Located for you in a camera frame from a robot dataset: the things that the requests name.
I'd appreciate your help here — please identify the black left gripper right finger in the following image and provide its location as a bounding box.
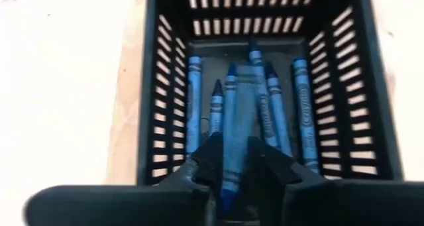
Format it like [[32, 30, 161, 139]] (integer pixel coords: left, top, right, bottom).
[[247, 135, 424, 226]]

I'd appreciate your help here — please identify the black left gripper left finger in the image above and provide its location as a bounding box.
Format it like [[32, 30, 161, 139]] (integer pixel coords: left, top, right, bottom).
[[23, 132, 225, 226]]

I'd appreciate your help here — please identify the blue crayon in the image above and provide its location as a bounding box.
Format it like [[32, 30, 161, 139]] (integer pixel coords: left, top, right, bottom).
[[264, 61, 294, 158], [207, 79, 225, 138], [247, 36, 280, 148], [185, 55, 203, 159], [291, 56, 321, 174], [220, 62, 248, 217]]

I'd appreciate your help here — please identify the black slotted plastic basket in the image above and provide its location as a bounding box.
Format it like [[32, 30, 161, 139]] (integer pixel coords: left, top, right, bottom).
[[136, 0, 405, 187]]

